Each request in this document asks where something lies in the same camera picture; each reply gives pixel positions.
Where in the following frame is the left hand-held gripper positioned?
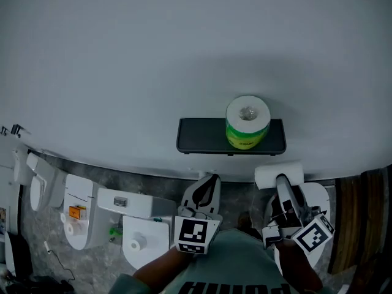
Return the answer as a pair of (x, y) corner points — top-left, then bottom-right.
(173, 174), (223, 256)

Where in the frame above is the person's left forearm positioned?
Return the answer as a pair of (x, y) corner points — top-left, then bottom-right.
(132, 246), (194, 292)

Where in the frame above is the black gear bag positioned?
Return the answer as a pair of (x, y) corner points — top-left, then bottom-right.
(0, 274), (74, 294)

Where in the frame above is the black cable with white adapter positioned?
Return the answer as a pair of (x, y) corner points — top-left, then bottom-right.
(43, 240), (76, 283)

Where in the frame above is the person's right forearm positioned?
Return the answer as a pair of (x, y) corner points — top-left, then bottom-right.
(274, 239), (324, 292)

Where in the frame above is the white side cabinet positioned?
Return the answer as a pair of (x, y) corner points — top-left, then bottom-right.
(0, 160), (22, 277)

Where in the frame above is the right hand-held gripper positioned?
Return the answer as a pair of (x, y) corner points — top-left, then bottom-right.
(262, 173), (336, 255)

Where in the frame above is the white slim toilet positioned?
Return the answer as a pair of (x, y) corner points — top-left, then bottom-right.
(26, 152), (67, 211)

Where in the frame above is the white tankless smart toilet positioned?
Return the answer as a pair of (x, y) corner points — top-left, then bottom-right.
(62, 173), (123, 251)

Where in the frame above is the white oval lid toilet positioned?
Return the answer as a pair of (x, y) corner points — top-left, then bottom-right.
(263, 181), (331, 277)

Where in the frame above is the black paper holder shelf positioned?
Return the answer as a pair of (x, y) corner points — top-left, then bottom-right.
(176, 117), (287, 157)

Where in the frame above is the green toilet paper roll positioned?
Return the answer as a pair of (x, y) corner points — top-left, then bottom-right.
(225, 95), (272, 151)

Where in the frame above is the white toilet with tank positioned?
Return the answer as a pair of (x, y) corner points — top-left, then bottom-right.
(97, 187), (178, 271)

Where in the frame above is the brown wooden panel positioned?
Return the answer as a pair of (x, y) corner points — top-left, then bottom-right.
(327, 167), (390, 277)

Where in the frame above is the dark cabinet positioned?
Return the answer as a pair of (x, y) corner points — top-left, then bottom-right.
(347, 164), (392, 294)

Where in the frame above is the person's dark shoe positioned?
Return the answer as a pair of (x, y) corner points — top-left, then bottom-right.
(238, 211), (261, 240)

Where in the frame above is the orange box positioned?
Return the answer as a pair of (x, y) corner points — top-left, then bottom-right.
(68, 205), (88, 221)

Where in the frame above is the person's teal printed shirt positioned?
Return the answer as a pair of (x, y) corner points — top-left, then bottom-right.
(108, 228), (337, 294)

